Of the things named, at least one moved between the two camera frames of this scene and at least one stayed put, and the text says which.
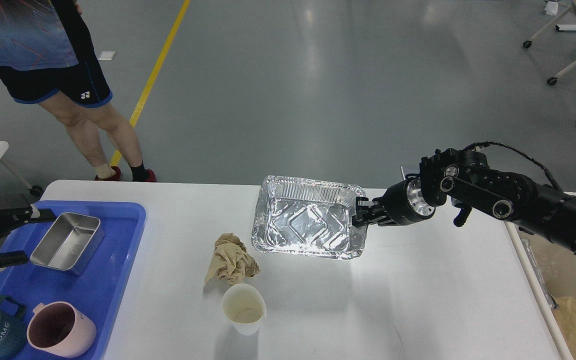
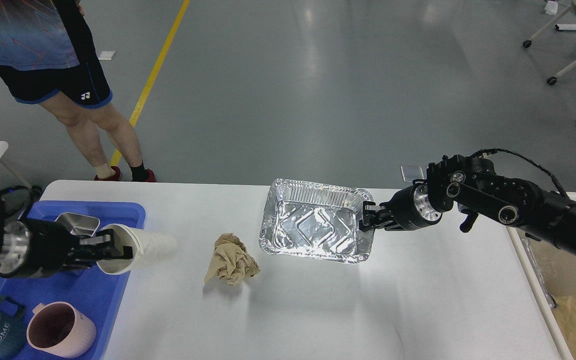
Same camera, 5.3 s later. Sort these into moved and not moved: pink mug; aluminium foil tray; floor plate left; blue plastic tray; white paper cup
Moved: white paper cup; aluminium foil tray
Not moved: blue plastic tray; pink mug; floor plate left
